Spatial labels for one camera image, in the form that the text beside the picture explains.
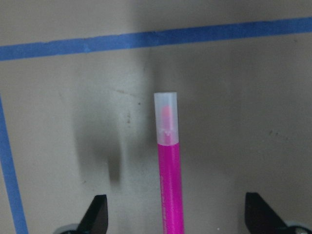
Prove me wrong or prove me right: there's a pink highlighter pen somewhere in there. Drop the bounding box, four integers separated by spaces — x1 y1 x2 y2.
154 92 184 234

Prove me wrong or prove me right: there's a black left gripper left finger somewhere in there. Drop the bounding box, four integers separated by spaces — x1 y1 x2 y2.
77 195 108 234

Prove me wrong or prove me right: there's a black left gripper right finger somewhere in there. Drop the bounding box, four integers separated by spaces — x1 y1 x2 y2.
245 193 293 234

